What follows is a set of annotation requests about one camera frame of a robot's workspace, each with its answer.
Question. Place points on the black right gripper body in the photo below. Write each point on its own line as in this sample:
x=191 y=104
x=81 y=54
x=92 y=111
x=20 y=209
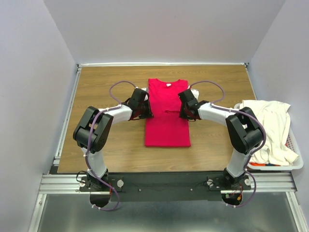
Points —
x=183 y=113

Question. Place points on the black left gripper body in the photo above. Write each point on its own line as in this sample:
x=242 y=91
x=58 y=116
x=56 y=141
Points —
x=145 y=111

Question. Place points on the pink t-shirt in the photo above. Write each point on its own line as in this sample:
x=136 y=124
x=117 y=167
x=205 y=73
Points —
x=166 y=128

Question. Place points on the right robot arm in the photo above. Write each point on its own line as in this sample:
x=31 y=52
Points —
x=246 y=134

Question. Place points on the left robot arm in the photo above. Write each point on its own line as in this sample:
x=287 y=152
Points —
x=92 y=132

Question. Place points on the orange garment in basket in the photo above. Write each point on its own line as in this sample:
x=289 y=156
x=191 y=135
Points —
x=263 y=164

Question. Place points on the cream white t-shirt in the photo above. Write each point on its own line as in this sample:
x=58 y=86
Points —
x=272 y=130

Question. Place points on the white laundry basket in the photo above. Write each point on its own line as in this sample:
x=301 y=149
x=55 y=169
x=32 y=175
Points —
x=294 y=159

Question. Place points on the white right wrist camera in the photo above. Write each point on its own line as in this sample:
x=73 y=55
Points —
x=195 y=92

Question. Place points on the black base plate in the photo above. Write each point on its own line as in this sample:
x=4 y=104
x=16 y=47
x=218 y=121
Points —
x=163 y=187

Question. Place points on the aluminium table frame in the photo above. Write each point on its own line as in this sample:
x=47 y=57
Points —
x=62 y=207

